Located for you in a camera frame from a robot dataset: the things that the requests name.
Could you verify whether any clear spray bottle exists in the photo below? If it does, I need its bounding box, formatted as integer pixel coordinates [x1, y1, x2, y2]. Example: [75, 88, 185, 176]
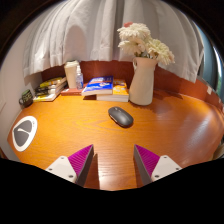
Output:
[75, 65, 85, 90]

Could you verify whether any cream ceramic jug vase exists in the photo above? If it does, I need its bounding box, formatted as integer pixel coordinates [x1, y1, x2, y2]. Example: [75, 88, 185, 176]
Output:
[128, 56, 159, 107]

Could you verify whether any dark grey computer mouse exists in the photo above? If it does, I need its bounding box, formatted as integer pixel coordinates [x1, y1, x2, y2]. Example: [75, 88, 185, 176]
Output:
[107, 106, 135, 129]

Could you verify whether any cream lidded tumbler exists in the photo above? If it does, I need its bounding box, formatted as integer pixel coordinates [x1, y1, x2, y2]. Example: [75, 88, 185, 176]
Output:
[63, 60, 81, 90]

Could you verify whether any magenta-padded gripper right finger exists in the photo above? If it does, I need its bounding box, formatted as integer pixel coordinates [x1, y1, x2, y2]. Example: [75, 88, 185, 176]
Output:
[133, 144, 183, 187]

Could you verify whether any yellow and black book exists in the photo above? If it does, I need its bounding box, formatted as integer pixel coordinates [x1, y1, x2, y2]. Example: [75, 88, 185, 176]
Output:
[39, 76, 67, 88]

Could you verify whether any red-brown book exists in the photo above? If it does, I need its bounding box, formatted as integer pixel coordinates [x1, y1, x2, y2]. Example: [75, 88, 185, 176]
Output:
[60, 87, 84, 97]

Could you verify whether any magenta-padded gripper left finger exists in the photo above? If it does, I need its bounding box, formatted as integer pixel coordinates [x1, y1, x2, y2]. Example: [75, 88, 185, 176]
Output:
[45, 144, 95, 188]

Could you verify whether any white flower bouquet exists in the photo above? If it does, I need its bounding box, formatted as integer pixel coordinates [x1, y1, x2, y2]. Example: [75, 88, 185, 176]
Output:
[116, 21, 176, 66]

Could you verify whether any dark mug green inside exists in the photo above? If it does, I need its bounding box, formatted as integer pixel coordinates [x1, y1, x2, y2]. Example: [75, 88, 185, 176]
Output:
[18, 88, 34, 109]

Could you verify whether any orange paperback book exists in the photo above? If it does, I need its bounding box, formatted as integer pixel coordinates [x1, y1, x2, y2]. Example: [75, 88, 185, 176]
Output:
[96, 78, 130, 103]

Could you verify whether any white curtain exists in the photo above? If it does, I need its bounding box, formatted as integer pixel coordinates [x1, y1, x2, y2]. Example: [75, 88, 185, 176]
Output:
[22, 0, 205, 84]

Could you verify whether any round white grey mouse pad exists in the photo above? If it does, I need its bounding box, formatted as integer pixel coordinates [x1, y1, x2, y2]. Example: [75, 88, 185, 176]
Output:
[11, 115, 39, 153]

